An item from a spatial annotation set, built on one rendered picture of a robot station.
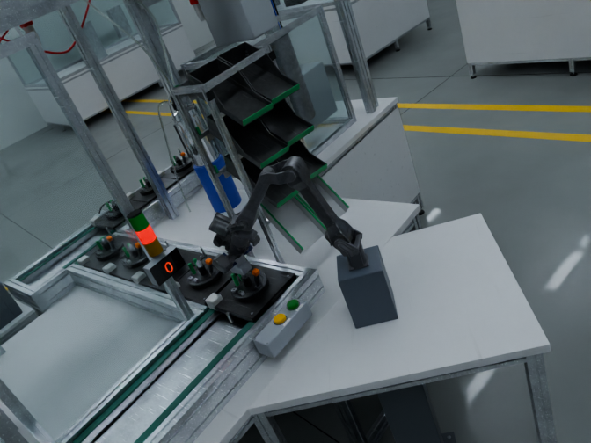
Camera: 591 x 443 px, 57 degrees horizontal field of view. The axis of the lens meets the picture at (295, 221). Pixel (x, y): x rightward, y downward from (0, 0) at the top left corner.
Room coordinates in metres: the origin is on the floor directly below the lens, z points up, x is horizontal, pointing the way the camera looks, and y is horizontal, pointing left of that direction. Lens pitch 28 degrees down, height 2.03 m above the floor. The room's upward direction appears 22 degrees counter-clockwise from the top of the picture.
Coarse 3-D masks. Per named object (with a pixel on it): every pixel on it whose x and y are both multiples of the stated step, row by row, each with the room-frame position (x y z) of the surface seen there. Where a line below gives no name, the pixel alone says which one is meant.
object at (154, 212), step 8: (168, 168) 3.25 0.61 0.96; (192, 176) 2.96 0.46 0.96; (144, 184) 3.13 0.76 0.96; (176, 184) 2.93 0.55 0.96; (184, 184) 2.92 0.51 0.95; (192, 184) 2.95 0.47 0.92; (200, 184) 2.99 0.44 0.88; (168, 192) 2.84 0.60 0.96; (176, 192) 2.87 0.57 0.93; (184, 192) 2.90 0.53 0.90; (192, 192) 2.93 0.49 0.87; (152, 200) 2.82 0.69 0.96; (176, 200) 2.86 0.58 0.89; (184, 200) 2.89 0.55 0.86; (144, 208) 2.76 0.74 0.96; (152, 208) 2.76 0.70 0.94; (160, 208) 2.79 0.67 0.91; (152, 216) 2.75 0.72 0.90; (160, 216) 2.77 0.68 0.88; (152, 224) 2.73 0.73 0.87
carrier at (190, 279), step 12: (204, 252) 1.87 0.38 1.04; (204, 264) 1.88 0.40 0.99; (192, 276) 1.82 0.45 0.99; (204, 276) 1.79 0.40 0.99; (216, 276) 1.76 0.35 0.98; (228, 276) 1.75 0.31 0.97; (180, 288) 1.80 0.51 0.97; (192, 288) 1.77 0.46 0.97; (204, 288) 1.73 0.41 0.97; (216, 288) 1.70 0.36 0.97; (192, 300) 1.70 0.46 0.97; (204, 300) 1.66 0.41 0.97
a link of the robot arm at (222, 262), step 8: (256, 240) 1.62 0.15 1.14; (232, 248) 1.56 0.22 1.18; (240, 248) 1.54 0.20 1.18; (248, 248) 1.58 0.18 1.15; (216, 256) 1.56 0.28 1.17; (224, 256) 1.56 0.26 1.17; (232, 256) 1.58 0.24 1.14; (240, 256) 1.56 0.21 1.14; (216, 264) 1.53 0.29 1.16; (224, 264) 1.53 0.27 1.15; (232, 264) 1.54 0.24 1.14; (224, 272) 1.52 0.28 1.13
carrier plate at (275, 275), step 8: (248, 272) 1.72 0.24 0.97; (264, 272) 1.68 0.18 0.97; (272, 272) 1.66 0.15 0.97; (280, 272) 1.64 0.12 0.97; (288, 272) 1.62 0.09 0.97; (232, 280) 1.71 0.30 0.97; (272, 280) 1.61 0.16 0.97; (280, 280) 1.59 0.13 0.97; (288, 280) 1.58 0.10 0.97; (224, 288) 1.68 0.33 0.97; (272, 288) 1.57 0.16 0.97; (280, 288) 1.55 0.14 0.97; (224, 296) 1.63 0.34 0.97; (264, 296) 1.54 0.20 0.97; (272, 296) 1.52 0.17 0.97; (224, 304) 1.59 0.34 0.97; (232, 304) 1.57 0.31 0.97; (240, 304) 1.55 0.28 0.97; (248, 304) 1.53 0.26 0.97; (256, 304) 1.51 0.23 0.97; (264, 304) 1.50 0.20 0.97; (224, 312) 1.56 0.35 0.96; (232, 312) 1.52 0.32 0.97; (240, 312) 1.51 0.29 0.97; (248, 312) 1.49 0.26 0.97; (256, 312) 1.47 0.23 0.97; (248, 320) 1.47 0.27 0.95; (256, 320) 1.45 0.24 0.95
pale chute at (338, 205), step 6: (312, 180) 1.95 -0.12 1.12; (318, 180) 1.93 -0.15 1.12; (318, 186) 1.93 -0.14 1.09; (324, 186) 1.91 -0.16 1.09; (324, 192) 1.91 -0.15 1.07; (330, 192) 1.89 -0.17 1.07; (300, 198) 1.84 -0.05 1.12; (330, 198) 1.89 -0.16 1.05; (336, 198) 1.86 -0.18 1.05; (306, 204) 1.82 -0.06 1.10; (330, 204) 1.87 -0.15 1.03; (336, 204) 1.87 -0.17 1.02; (342, 204) 1.84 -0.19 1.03; (312, 210) 1.80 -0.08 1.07; (336, 210) 1.84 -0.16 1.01; (342, 210) 1.85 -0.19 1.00
